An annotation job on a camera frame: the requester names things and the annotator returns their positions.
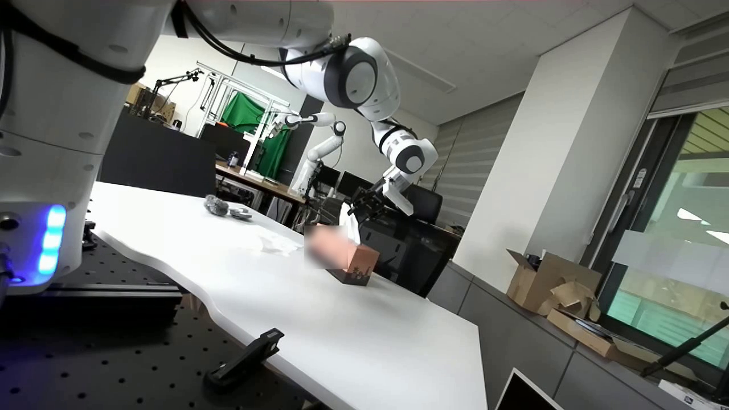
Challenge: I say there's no grey crumpled ball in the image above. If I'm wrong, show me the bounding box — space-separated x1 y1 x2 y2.
203 193 232 218

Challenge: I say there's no brown cardboard box stack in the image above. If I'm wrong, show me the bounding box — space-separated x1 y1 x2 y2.
123 85 179 128

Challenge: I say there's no black tripod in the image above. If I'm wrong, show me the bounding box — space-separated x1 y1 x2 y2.
637 314 729 380

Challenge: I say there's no black clamp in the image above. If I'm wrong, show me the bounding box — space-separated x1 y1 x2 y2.
203 325 286 394

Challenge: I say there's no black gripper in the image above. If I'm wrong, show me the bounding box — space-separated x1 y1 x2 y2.
350 188 393 223

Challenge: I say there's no grey window roller blind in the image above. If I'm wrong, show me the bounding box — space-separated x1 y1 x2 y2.
647 15 729 120

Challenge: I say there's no wooden desk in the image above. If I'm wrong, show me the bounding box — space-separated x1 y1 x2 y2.
214 159 306 210

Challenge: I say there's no black office chair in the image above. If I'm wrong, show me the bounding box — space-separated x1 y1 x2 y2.
393 180 443 226

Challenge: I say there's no green cloth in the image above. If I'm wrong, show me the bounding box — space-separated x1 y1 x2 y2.
220 90 293 180

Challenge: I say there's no wide grey roller blind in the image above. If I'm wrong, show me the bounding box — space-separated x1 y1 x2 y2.
416 94 525 230

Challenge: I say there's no flat cardboard piece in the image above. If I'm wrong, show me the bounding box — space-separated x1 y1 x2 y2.
544 305 621 360

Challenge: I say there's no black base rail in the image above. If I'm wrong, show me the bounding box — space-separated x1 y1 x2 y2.
0 282 185 338

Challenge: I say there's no black partition panel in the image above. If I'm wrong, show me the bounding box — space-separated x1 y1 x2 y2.
95 106 220 199

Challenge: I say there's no black computer monitor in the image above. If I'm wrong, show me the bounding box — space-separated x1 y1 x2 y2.
333 169 380 206

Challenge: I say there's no dark office desk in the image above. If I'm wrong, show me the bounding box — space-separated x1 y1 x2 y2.
355 201 462 298

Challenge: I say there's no open cardboard box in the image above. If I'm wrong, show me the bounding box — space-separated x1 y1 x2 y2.
505 248 605 322

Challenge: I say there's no grey low counter cabinet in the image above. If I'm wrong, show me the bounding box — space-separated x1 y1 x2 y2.
425 261 669 410

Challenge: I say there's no orange and brown tissue box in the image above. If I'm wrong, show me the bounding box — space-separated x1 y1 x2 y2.
302 221 383 289

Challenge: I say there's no white tissue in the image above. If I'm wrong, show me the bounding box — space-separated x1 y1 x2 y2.
337 201 363 246

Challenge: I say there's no black perforated breadboard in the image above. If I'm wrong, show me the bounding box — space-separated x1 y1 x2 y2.
0 235 328 410

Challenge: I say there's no white framed dark screen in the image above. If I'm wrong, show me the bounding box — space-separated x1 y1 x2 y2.
492 368 565 410

